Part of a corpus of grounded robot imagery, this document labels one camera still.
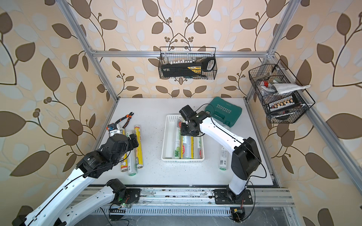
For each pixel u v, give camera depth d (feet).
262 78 2.77
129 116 3.55
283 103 2.20
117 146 1.70
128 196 2.42
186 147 2.49
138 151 2.86
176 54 2.99
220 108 3.54
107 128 1.93
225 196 2.37
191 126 1.94
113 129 1.99
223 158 2.76
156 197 2.47
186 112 2.14
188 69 2.71
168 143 3.10
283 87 2.09
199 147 2.92
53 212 1.31
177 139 3.04
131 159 2.76
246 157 1.46
